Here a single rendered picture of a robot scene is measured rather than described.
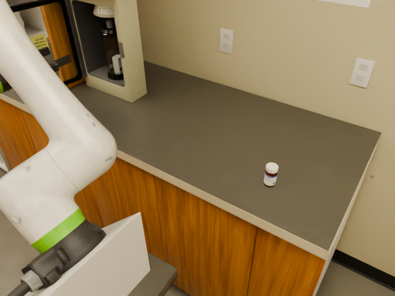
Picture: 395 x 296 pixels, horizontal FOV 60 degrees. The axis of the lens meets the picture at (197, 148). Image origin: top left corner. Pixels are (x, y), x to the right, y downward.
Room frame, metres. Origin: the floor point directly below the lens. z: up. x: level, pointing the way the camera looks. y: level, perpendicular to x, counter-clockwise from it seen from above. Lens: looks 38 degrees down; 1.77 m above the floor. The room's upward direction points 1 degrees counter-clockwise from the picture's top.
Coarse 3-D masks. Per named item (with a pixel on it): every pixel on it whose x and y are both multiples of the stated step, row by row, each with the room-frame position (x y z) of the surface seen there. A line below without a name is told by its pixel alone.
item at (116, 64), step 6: (102, 36) 1.50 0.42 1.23; (114, 36) 1.50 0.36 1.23; (102, 42) 1.53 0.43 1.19; (108, 42) 1.50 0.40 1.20; (114, 42) 1.50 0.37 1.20; (108, 48) 1.50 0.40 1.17; (114, 48) 1.50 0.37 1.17; (108, 54) 1.50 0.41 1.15; (114, 54) 1.50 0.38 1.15; (108, 60) 1.51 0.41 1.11; (114, 60) 1.50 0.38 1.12; (120, 60) 1.51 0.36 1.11; (108, 66) 1.51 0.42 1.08; (114, 66) 1.50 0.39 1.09; (120, 66) 1.51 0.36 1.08; (108, 72) 1.52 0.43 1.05; (114, 72) 1.50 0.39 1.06; (120, 72) 1.51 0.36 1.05
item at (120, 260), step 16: (112, 224) 0.58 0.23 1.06; (128, 224) 0.49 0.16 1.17; (112, 240) 0.45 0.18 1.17; (128, 240) 0.48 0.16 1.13; (144, 240) 0.52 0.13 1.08; (96, 256) 0.41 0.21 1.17; (112, 256) 0.44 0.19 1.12; (128, 256) 0.47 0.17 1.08; (144, 256) 0.51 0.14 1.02; (80, 272) 0.38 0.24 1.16; (96, 272) 0.40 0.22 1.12; (112, 272) 0.43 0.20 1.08; (128, 272) 0.46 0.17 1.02; (144, 272) 0.50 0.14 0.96; (48, 288) 0.36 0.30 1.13; (64, 288) 0.34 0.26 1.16; (80, 288) 0.37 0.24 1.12; (96, 288) 0.39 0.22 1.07; (112, 288) 0.42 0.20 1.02; (128, 288) 0.45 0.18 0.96
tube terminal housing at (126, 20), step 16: (80, 0) 1.54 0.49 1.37; (96, 0) 1.48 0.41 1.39; (112, 0) 1.42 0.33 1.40; (128, 0) 1.46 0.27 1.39; (128, 16) 1.45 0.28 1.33; (128, 32) 1.44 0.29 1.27; (128, 48) 1.43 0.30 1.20; (128, 64) 1.42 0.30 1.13; (96, 80) 1.54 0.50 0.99; (128, 80) 1.41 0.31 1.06; (144, 80) 1.49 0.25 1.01; (128, 96) 1.42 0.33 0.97
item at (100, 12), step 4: (96, 8) 1.52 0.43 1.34; (100, 8) 1.51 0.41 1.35; (104, 8) 1.50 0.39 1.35; (108, 8) 1.50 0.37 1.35; (96, 12) 1.51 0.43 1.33; (100, 12) 1.50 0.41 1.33; (104, 12) 1.49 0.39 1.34; (108, 12) 1.49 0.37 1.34; (112, 12) 1.49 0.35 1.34; (100, 16) 1.49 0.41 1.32; (104, 16) 1.49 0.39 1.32; (108, 16) 1.48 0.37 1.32; (112, 16) 1.49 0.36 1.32
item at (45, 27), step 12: (36, 0) 1.49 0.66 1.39; (24, 12) 1.44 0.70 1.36; (36, 12) 1.47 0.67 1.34; (48, 12) 1.51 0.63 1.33; (60, 12) 1.55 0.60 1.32; (24, 24) 1.42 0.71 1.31; (36, 24) 1.46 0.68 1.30; (48, 24) 1.50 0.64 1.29; (60, 24) 1.54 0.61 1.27; (36, 36) 1.45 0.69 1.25; (48, 36) 1.49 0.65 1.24; (60, 36) 1.53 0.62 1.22; (60, 48) 1.51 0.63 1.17; (48, 60) 1.46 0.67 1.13; (72, 60) 1.55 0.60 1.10; (60, 72) 1.49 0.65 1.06; (72, 72) 1.54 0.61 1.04
